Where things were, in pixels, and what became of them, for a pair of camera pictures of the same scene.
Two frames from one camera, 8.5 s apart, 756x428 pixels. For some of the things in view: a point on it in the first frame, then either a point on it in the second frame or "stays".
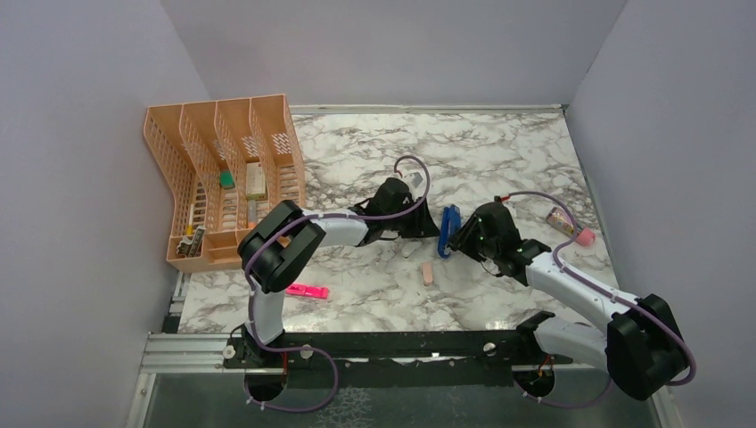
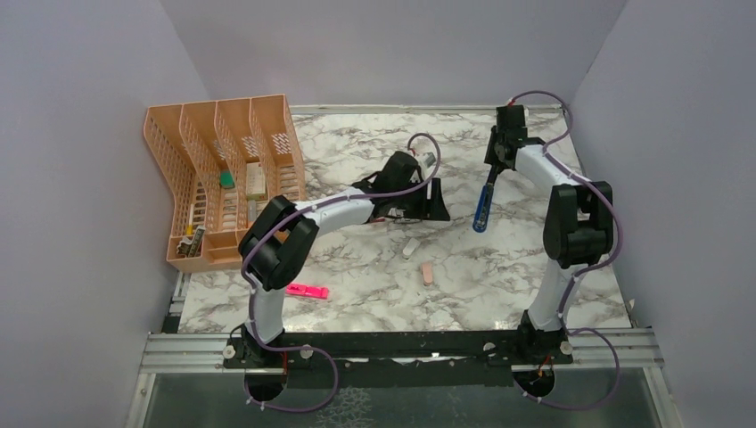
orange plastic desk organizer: (225, 162) stays
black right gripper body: (472, 241) → (491, 152)
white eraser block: (411, 247) stays
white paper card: (255, 179) stays
